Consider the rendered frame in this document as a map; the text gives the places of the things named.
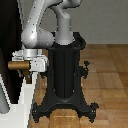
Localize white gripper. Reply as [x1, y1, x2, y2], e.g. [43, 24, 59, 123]
[12, 48, 50, 73]

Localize brown door handle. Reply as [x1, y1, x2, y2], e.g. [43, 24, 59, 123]
[7, 60, 31, 71]

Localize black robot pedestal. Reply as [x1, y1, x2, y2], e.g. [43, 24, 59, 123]
[32, 31, 101, 123]

